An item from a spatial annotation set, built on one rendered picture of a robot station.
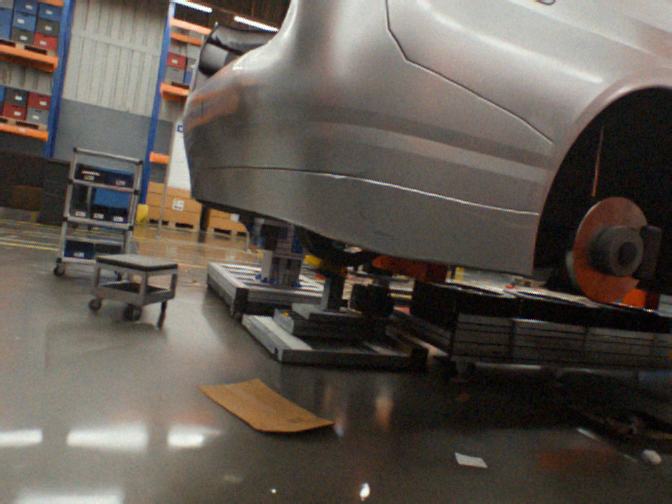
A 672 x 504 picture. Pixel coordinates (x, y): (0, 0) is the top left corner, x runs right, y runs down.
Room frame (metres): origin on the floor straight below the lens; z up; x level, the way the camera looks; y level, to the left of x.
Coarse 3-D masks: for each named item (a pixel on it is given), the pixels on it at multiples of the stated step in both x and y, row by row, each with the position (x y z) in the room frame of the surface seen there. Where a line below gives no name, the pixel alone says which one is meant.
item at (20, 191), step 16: (0, 160) 8.70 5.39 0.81; (16, 160) 8.77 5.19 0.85; (32, 160) 8.85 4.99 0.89; (0, 176) 8.71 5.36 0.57; (16, 176) 8.78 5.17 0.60; (32, 176) 8.86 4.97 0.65; (0, 192) 8.72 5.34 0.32; (16, 192) 8.79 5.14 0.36; (32, 192) 8.87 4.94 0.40; (16, 208) 8.81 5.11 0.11; (32, 208) 8.88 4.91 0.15
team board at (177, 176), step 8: (176, 120) 8.96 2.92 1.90; (176, 128) 8.98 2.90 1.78; (176, 136) 8.98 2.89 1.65; (176, 144) 8.99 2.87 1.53; (176, 152) 9.00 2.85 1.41; (184, 152) 9.04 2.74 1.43; (168, 160) 8.96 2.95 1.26; (176, 160) 9.00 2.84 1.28; (184, 160) 9.05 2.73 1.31; (168, 168) 8.96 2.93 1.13; (176, 168) 9.01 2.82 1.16; (184, 168) 9.06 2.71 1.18; (168, 176) 8.97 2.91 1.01; (176, 176) 9.02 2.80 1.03; (184, 176) 9.06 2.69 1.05; (168, 184) 8.98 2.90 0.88; (176, 184) 9.02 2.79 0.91; (184, 184) 9.07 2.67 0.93; (160, 216) 8.95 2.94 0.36; (160, 224) 8.96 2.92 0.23; (248, 232) 9.51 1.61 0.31; (248, 240) 9.52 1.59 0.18
